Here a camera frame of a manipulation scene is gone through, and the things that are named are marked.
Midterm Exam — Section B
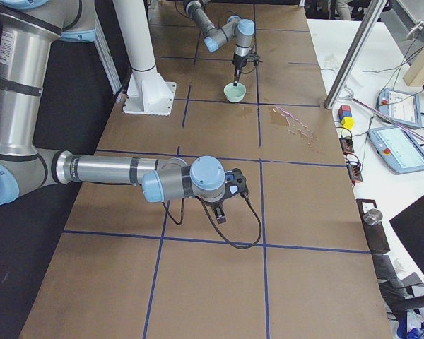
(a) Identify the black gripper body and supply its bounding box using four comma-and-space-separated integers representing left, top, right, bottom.
232, 54, 247, 69
203, 198, 224, 212

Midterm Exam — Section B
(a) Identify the light green bowl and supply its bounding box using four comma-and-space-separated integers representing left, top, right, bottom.
223, 83, 247, 103

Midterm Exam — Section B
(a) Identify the red cube block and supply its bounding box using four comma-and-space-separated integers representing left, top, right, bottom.
338, 105, 351, 113

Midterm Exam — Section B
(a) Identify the blue cube block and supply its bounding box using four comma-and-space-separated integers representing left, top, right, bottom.
338, 111, 353, 120

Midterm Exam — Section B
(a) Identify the yellow cube block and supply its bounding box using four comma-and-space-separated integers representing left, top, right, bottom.
340, 117, 354, 130

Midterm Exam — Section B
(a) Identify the silver metal cylinder weight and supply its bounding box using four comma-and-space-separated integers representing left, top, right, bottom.
363, 208, 383, 226

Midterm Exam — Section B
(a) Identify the far teach pendant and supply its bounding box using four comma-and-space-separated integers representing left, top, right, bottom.
376, 88, 423, 129

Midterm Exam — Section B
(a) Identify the teach pendant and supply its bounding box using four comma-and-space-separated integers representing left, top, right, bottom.
368, 127, 424, 174
376, 88, 423, 129

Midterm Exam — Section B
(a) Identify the near teach pendant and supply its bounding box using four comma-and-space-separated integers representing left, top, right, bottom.
368, 127, 424, 174

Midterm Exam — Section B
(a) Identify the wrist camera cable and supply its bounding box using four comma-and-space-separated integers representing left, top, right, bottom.
164, 192, 264, 250

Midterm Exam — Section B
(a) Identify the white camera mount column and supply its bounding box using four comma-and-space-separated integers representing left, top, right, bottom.
113, 0, 177, 116

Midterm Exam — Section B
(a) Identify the aluminium frame post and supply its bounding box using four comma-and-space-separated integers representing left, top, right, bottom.
324, 0, 387, 109

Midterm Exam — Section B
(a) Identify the black metal base plate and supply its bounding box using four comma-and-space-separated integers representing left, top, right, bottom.
356, 198, 390, 254

